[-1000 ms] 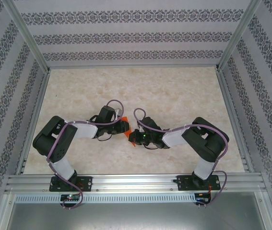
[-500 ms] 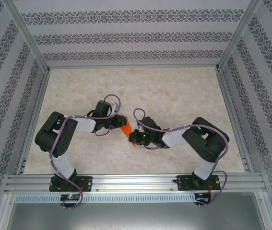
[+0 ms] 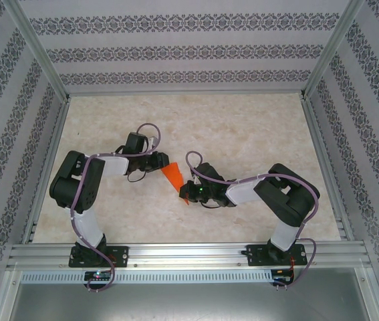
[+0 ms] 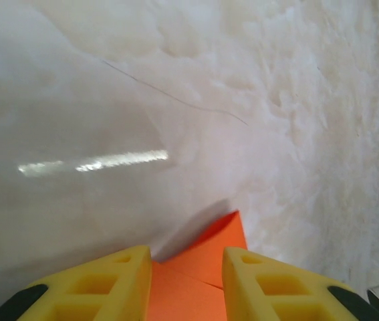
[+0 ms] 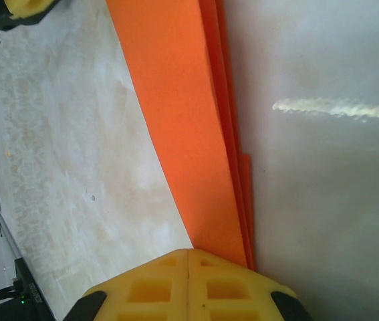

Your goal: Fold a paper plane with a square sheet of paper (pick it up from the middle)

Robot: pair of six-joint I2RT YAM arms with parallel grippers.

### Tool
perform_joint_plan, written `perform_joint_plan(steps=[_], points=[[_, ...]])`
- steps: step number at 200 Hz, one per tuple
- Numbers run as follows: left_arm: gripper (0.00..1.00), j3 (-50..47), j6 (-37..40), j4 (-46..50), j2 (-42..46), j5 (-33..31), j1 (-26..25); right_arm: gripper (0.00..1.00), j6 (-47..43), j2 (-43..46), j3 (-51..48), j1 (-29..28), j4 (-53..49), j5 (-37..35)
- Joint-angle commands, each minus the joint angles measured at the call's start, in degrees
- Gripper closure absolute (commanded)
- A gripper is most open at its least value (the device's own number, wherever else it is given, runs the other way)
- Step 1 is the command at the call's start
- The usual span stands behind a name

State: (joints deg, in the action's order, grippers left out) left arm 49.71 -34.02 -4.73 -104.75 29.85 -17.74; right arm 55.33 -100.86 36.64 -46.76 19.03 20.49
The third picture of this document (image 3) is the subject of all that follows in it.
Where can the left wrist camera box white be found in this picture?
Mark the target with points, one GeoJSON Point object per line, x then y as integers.
{"type": "Point", "coordinates": [153, 142]}

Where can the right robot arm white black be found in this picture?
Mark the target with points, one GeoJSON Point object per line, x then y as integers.
{"type": "Point", "coordinates": [286, 197]}

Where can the aluminium frame post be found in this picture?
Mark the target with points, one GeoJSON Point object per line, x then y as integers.
{"type": "Point", "coordinates": [330, 50]}
{"type": "Point", "coordinates": [40, 50]}

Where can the grey metal sheet panel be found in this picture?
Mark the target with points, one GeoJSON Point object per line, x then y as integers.
{"type": "Point", "coordinates": [189, 304]}

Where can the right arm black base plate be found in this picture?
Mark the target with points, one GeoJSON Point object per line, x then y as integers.
{"type": "Point", "coordinates": [256, 255]}

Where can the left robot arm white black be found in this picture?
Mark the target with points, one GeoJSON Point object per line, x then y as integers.
{"type": "Point", "coordinates": [63, 190]}

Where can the aluminium table side rail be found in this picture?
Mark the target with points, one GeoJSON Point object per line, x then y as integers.
{"type": "Point", "coordinates": [47, 167]}
{"type": "Point", "coordinates": [329, 167]}

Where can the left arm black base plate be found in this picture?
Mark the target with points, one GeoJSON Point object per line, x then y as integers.
{"type": "Point", "coordinates": [122, 257]}

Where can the aluminium mounting rail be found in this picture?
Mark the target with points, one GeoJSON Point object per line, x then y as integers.
{"type": "Point", "coordinates": [189, 254]}

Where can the orange paper sheet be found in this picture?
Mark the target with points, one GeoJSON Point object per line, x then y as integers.
{"type": "Point", "coordinates": [174, 175]}

